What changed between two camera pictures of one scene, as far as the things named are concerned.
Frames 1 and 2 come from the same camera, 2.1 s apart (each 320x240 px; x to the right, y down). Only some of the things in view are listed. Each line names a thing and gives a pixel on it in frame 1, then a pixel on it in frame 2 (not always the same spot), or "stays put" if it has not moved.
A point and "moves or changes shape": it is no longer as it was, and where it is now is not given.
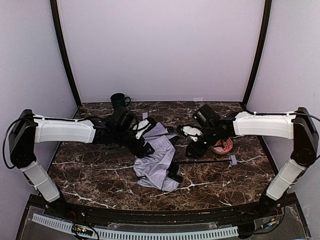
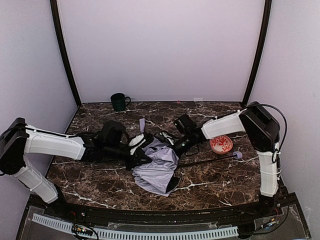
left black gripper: (139, 146) to (132, 157)
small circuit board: (79, 229) stays put
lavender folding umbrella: (153, 168) moves or changes shape
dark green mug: (119, 101) stays put
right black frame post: (266, 17) stays put
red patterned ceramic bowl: (227, 144) stays put
